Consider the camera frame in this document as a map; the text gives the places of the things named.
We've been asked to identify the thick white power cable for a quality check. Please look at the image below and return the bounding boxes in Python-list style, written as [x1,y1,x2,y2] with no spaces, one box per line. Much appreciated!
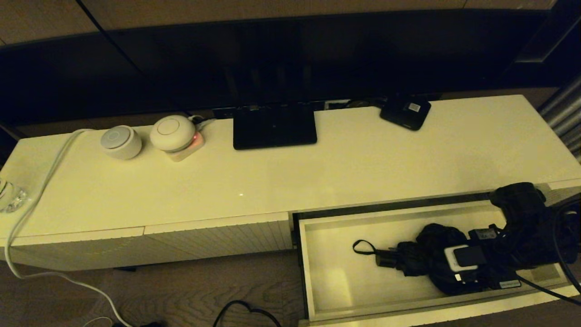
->
[5,129,132,327]

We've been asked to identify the white speaker grey top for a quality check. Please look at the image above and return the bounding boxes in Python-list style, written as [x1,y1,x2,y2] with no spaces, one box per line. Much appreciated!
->
[100,126,143,160]

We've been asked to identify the black TV base plate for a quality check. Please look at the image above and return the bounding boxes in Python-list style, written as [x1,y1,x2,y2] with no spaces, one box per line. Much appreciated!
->
[233,104,317,150]

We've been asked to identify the black umbrella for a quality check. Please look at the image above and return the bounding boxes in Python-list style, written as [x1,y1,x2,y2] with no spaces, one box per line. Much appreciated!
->
[352,223,491,296]

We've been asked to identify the black floor cable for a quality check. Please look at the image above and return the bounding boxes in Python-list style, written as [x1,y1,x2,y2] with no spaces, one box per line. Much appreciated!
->
[212,300,282,327]

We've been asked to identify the white TV cabinet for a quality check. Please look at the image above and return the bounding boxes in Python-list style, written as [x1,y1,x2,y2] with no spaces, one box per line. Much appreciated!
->
[0,94,581,272]

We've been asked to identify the black set-top box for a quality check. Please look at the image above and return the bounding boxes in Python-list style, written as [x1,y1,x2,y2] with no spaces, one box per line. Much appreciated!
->
[379,95,432,132]

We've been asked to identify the white power strip red switch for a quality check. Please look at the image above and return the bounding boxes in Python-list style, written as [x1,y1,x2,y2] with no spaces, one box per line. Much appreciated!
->
[166,132,206,163]

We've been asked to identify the thin black wall cable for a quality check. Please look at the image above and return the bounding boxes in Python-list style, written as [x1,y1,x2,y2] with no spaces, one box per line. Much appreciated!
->
[76,0,193,116]

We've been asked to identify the white ribbed drawer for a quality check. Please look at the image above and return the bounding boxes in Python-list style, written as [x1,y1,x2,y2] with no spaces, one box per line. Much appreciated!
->
[293,198,581,327]

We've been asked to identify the grey curtain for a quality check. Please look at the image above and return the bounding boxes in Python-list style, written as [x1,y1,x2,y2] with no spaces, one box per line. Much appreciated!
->
[536,75,581,164]

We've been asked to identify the black flat television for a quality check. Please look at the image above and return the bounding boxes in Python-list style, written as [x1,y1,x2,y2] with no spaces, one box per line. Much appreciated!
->
[0,11,581,125]

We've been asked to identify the white round dome device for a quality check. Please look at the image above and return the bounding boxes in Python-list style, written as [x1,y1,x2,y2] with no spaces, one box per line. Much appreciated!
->
[150,115,197,153]

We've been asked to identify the clear glass cup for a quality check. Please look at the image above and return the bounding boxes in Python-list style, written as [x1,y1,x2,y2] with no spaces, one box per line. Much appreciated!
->
[0,177,29,213]

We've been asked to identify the narrow white ribbed cabinet front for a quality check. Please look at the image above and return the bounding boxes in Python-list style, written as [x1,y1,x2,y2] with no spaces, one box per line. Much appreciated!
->
[542,178,581,207]

